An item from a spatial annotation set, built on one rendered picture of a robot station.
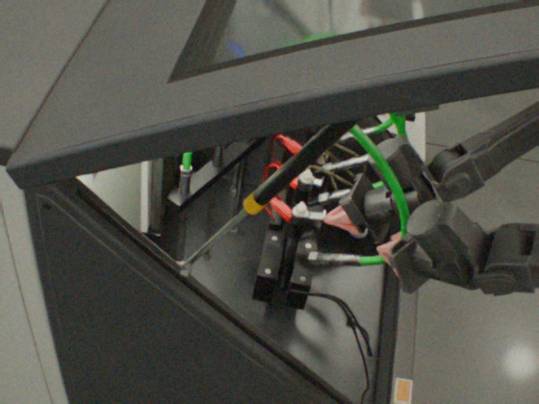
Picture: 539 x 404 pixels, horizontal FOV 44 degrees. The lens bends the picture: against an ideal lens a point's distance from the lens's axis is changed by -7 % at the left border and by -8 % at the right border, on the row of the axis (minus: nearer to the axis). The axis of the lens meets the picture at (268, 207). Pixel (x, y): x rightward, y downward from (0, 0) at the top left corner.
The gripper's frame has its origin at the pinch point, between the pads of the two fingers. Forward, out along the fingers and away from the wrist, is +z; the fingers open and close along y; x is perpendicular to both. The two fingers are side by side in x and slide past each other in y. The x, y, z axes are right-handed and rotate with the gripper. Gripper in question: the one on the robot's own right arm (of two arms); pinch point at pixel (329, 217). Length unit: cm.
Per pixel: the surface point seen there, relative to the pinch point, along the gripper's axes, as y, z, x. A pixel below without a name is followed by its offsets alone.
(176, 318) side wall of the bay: 16.8, -4.7, 38.1
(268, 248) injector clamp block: -2.7, 15.8, 1.2
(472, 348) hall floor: -116, 44, -68
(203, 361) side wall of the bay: 7.6, -0.8, 37.3
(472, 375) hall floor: -118, 42, -57
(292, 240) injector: -1.0, 7.9, 2.7
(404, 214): 5.6, -22.4, 11.2
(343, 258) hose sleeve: -0.5, -7.3, 10.7
